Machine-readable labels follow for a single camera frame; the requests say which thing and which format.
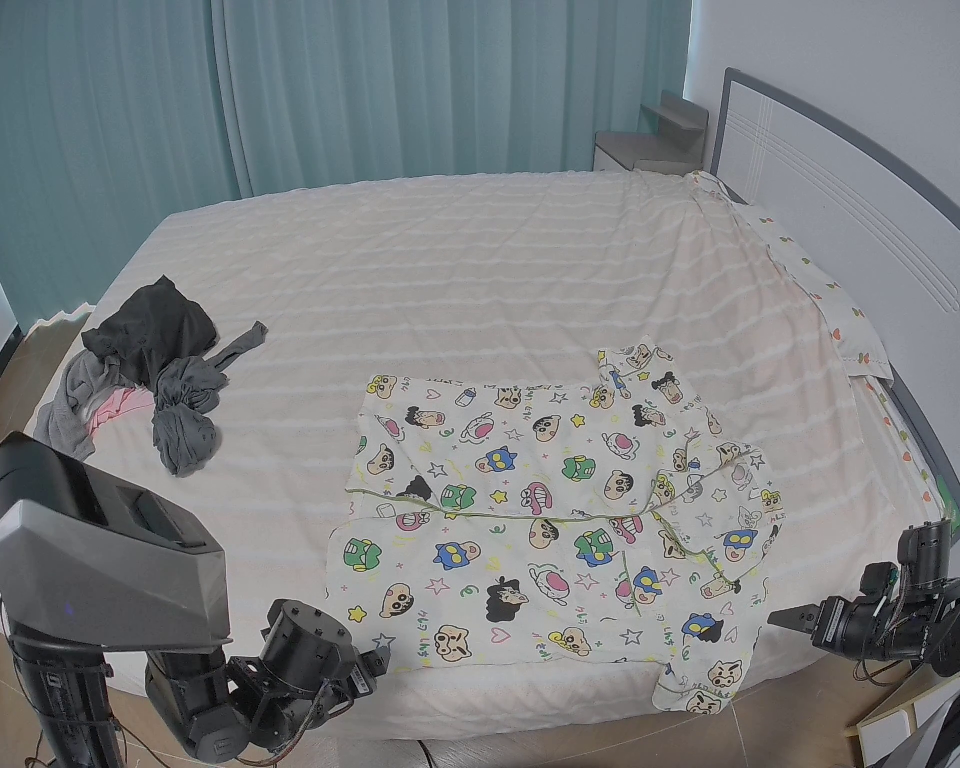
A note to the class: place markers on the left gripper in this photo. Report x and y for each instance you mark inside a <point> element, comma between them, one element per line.
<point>367,679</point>

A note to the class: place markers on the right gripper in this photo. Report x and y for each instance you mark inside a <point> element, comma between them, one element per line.
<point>840,624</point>

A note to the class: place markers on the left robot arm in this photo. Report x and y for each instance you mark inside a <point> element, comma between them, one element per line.
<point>112,570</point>

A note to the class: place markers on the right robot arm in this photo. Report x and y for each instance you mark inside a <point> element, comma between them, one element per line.
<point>926,600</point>

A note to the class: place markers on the pile of clothes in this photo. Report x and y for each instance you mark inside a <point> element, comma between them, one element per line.
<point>161,337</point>

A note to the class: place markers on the bed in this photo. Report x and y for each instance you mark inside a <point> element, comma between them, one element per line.
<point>450,262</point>

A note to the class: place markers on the white wooden cabinet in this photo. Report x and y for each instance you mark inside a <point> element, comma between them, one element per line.
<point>892,739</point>

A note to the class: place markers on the white printed pyjama top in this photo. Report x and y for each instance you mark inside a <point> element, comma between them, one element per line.
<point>525,540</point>

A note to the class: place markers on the white printed pillow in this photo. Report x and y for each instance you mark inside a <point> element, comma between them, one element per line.
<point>817,277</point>

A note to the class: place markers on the grey white bedside table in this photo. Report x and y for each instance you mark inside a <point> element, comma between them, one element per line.
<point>622,146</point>

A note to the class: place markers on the blue-green curtain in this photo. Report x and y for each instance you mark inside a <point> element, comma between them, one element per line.
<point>450,75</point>
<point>112,112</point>

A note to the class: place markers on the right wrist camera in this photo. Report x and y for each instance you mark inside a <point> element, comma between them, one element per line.
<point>877,581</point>

